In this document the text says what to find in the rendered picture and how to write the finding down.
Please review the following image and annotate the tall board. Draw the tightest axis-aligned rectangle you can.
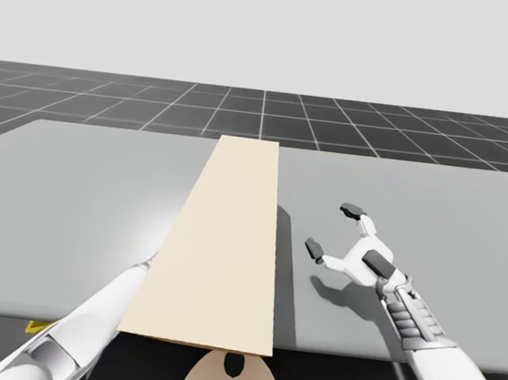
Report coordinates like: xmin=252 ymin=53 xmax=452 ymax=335
xmin=116 ymin=125 xmax=298 ymax=357

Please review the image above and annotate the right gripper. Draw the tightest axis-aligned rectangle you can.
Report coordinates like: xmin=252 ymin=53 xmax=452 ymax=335
xmin=300 ymin=197 xmax=416 ymax=293

